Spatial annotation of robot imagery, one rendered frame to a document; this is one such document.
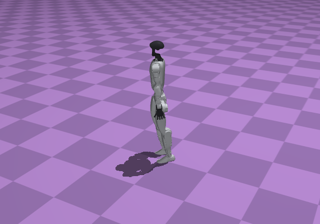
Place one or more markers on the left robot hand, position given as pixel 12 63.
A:
pixel 159 113

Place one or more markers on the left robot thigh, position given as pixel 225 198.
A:
pixel 161 123

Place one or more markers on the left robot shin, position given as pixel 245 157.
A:
pixel 167 142

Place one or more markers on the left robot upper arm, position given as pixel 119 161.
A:
pixel 156 75

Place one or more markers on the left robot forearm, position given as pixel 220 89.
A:
pixel 158 96

